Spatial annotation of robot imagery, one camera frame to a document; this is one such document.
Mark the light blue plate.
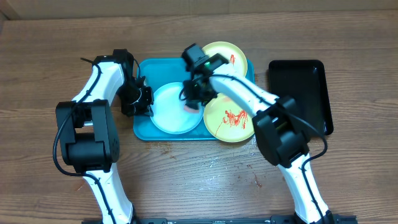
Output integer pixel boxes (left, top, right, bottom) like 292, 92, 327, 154
151, 82, 204, 134

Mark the grey pink sponge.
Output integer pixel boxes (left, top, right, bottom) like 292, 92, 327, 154
183, 105, 200, 114

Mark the yellow-green plate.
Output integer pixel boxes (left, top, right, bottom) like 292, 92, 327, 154
203, 93, 254, 142
202, 41, 248, 77

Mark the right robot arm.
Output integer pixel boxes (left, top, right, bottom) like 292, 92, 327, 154
179, 44, 334, 223

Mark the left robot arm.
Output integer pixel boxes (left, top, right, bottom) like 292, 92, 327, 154
53, 49, 154, 223

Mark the teal plastic serving tray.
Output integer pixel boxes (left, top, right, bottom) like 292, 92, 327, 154
132, 57, 259, 142

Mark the black rectangular tray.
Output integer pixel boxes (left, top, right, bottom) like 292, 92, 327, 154
268, 60, 334, 136

